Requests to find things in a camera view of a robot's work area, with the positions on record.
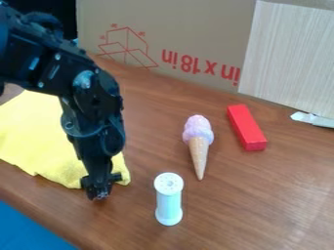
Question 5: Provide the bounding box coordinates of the white salt shaker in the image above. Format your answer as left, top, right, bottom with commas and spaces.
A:
152, 172, 186, 228

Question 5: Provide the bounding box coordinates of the pink toy ice cream cone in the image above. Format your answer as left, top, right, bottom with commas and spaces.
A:
181, 113, 216, 182

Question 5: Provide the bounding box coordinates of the white board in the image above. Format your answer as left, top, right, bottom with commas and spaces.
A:
237, 0, 334, 120

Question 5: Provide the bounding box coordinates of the yellow cloth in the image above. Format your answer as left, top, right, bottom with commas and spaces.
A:
0, 89, 132, 189

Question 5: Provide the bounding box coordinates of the cardboard box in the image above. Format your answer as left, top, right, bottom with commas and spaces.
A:
74, 0, 259, 96

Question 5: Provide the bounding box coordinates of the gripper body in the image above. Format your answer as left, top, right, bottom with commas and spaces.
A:
75, 149, 124, 201

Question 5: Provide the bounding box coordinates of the red block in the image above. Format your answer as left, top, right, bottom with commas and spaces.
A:
226, 104, 270, 152

